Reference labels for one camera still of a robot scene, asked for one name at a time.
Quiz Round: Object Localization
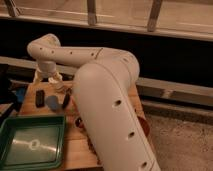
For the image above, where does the white paper cup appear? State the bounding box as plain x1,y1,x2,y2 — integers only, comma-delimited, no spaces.
53,81,64,92

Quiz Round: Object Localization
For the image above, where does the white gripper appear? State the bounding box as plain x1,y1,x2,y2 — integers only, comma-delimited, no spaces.
33,61,62,84

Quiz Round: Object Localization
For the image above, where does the blue round sponge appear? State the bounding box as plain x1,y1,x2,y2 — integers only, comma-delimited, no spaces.
45,95,60,111

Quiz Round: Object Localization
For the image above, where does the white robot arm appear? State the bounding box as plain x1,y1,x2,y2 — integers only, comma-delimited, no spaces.
27,34,161,171

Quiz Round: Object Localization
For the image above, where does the black handled tool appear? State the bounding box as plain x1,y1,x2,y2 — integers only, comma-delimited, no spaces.
62,92,71,109

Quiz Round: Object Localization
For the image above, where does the dark grape bunch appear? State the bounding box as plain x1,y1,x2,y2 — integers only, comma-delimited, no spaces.
87,137,98,157

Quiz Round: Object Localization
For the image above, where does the red bowl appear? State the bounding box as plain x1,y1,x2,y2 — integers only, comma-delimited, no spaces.
138,117,150,137

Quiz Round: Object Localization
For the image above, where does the green plastic tray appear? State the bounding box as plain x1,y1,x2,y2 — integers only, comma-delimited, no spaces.
0,115,66,171

